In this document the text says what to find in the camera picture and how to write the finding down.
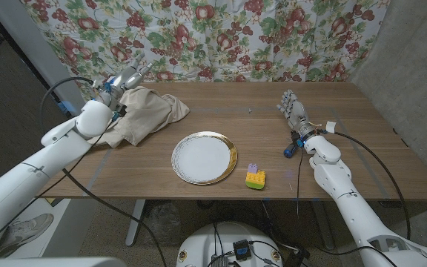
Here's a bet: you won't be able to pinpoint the dark table leg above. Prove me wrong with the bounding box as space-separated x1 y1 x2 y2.
311 202 335 250

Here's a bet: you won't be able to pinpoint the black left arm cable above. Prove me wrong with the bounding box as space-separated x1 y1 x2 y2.
0 76 168 267

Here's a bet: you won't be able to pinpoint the white table leg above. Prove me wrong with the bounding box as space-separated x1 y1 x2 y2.
125 199 146 247

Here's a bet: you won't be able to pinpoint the beige jacket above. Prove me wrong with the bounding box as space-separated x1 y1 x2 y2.
87 85 191 148

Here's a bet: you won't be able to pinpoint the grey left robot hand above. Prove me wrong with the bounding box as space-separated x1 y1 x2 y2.
93 53 154 112

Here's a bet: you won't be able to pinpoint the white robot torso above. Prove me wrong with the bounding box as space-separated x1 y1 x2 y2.
176 221 284 267

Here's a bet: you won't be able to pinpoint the floral fruit print backdrop cloth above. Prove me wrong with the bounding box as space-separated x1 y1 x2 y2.
19 0 391 107

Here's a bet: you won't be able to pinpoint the grey sneaker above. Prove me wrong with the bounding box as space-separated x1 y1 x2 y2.
0 213 55 259

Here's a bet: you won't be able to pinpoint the black device on torso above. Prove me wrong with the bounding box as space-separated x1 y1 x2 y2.
232 239 252 261

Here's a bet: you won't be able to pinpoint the blue object by wall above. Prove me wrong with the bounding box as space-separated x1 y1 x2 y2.
57 100 74 115

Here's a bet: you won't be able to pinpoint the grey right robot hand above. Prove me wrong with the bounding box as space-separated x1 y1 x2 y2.
277 89 317 144

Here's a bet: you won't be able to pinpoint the purple orange green toy bricks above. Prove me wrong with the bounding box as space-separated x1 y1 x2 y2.
245 163 267 191

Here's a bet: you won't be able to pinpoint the gold-rimmed paper plate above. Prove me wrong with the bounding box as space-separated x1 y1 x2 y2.
171 131 239 186

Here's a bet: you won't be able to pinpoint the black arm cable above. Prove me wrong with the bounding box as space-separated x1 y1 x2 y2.
319 128 411 241
0 76 168 267

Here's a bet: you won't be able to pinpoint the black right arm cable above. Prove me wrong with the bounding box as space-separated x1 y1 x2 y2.
319 128 411 241

